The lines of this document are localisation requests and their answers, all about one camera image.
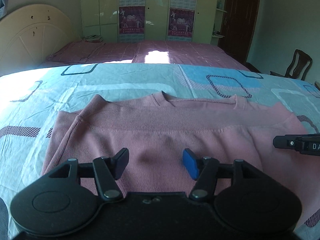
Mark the pink knit sweater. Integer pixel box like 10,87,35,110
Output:
42,92,319,224

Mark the dark wooden chair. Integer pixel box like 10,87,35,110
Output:
270,49,313,81

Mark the light blue patterned bedsheet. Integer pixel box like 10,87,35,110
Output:
1,63,319,239

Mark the pink plaid far bedsheet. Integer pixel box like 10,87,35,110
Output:
41,41,248,71

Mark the stack of items by headboard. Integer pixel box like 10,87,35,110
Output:
81,35,103,43

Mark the dark brown door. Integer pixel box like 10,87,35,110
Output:
218,0,260,64

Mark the lower right magenta poster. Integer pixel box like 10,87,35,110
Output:
168,8,195,40

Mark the magenta poster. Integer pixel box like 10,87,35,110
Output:
168,8,195,40
119,6,145,34

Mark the lower left magenta poster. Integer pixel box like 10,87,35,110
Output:
119,6,145,34

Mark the cream arched headboard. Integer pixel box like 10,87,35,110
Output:
0,4,80,76

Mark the pale green wardrobe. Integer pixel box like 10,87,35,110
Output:
81,0,216,43

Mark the corner shelf unit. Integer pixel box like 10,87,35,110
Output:
212,0,227,44

